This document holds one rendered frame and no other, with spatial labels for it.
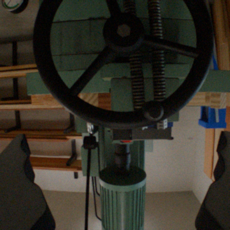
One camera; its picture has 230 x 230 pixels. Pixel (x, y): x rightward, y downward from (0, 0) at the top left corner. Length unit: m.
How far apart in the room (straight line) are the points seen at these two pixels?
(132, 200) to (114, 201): 0.06
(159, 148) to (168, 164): 0.34
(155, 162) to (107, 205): 2.53
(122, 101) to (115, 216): 0.45
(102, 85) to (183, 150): 2.84
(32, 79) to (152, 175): 2.94
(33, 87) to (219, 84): 0.49
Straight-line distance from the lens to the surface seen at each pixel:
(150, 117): 0.22
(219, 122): 1.35
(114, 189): 0.63
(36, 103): 0.68
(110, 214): 0.70
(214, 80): 0.52
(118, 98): 0.36
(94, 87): 0.46
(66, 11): 0.52
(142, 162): 0.87
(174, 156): 3.21
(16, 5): 0.51
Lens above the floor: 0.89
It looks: 8 degrees up
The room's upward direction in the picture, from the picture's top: 179 degrees clockwise
